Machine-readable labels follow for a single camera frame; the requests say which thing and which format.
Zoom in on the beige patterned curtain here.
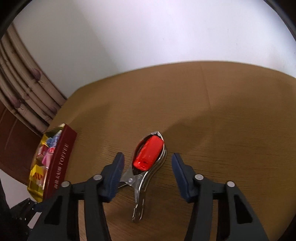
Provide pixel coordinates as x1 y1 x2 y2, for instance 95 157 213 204
1 24 66 134

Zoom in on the pink rectangular eraser block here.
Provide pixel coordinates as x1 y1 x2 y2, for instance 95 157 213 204
42 152 53 169

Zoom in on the red gold-lined tin box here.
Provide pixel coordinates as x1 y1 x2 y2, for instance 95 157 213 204
27 123 77 202

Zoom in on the metal clip with red block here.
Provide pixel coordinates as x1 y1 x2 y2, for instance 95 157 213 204
119 131 168 223

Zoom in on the brown wooden door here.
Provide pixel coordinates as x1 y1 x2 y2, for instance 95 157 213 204
0 104 41 185

